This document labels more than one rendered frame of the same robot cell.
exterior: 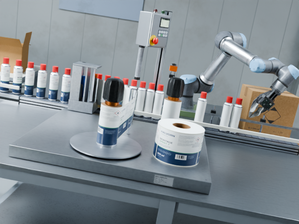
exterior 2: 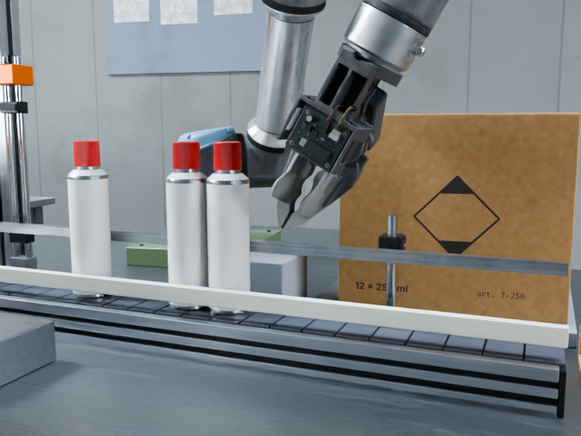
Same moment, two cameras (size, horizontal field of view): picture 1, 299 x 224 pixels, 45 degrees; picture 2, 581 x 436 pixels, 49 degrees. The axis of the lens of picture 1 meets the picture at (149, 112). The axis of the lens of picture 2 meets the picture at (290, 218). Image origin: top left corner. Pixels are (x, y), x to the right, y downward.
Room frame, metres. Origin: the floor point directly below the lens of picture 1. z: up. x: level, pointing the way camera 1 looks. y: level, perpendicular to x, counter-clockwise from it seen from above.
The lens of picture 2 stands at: (1.35, -0.80, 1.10)
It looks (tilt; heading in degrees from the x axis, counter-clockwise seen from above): 8 degrees down; 18
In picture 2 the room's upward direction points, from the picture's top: straight up
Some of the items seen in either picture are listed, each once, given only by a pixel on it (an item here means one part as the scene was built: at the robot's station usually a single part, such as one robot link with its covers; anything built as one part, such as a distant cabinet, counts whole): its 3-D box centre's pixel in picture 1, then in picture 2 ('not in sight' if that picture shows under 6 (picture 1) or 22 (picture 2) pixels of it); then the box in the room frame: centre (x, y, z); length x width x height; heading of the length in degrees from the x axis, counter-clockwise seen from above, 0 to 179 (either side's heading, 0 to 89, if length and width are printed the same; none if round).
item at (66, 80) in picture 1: (66, 85); not in sight; (2.10, 0.51, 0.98); 0.05 x 0.05 x 0.20
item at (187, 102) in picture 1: (183, 100); not in sight; (2.54, -0.23, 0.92); 0.15 x 0.15 x 0.10
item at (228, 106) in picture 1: (226, 114); (188, 224); (2.04, -0.44, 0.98); 0.05 x 0.05 x 0.20
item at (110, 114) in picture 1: (110, 111); not in sight; (1.48, 0.16, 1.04); 0.09 x 0.09 x 0.29
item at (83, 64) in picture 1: (87, 64); not in sight; (2.00, 0.38, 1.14); 0.14 x 0.11 x 0.01; 86
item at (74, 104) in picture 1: (85, 87); not in sight; (2.00, 0.38, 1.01); 0.14 x 0.13 x 0.26; 86
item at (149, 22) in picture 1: (153, 30); not in sight; (2.16, 0.05, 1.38); 0.17 x 0.10 x 0.19; 141
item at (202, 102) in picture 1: (200, 109); (89, 218); (2.05, -0.29, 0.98); 0.05 x 0.05 x 0.20
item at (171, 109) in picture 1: (171, 106); not in sight; (1.78, -0.11, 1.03); 0.09 x 0.09 x 0.30
